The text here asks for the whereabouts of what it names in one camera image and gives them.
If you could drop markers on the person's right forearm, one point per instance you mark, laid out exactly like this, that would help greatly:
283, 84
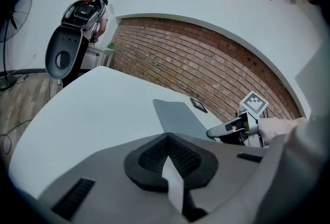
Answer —
278, 127

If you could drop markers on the grey notebook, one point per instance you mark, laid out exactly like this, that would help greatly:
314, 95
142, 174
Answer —
180, 117

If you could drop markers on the small white side table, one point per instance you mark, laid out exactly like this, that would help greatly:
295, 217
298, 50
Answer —
99, 56

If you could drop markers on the dark grey oval shell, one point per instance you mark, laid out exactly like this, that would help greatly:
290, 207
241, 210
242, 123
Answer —
62, 45

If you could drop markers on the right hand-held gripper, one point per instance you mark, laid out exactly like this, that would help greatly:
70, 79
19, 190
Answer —
254, 104

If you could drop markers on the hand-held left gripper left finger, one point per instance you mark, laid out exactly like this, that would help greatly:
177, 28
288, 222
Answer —
103, 174

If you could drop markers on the black picture frame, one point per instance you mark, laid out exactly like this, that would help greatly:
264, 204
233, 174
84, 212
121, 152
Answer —
198, 105

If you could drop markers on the green plant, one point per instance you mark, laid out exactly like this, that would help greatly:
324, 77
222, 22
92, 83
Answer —
111, 45

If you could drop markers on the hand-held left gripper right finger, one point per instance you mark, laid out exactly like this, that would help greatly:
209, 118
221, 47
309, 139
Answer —
227, 179

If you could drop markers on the black standing fan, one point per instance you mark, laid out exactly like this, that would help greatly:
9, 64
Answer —
15, 11

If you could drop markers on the person's torso in pink shirt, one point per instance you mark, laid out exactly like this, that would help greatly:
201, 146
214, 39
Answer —
304, 140

